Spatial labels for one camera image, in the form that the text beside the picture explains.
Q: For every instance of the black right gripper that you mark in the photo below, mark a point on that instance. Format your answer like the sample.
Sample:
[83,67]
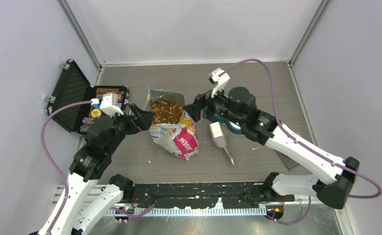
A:
[194,109]

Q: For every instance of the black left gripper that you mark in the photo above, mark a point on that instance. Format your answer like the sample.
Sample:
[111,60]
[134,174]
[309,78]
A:
[142,120]

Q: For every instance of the white yellow pet food bag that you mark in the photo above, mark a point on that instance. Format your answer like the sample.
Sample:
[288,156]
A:
[179,139]

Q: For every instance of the metal food scoop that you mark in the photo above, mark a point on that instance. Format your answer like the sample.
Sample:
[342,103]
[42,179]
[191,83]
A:
[221,138]

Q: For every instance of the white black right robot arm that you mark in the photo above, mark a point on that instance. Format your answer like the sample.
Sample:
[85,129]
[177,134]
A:
[331,178]

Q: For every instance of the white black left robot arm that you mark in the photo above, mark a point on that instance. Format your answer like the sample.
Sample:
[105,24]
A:
[89,163]

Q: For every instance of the yellow poker chip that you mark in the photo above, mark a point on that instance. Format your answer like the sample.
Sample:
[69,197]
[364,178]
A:
[95,113]

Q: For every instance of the brown poker chip stack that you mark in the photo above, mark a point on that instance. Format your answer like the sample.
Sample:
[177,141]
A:
[109,90]

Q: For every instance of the striped poker chip stack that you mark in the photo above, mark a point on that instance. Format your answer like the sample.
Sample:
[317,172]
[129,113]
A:
[88,120]

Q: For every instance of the green striped chip stack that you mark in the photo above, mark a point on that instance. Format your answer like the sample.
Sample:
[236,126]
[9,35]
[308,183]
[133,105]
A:
[84,129]

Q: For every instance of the black foam-lined case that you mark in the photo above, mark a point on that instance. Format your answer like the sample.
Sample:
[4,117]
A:
[72,87]

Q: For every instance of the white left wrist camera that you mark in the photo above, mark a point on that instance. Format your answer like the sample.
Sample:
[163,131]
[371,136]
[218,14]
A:
[108,105]

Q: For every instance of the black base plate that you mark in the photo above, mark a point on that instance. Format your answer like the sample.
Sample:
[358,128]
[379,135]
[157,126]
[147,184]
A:
[233,195]

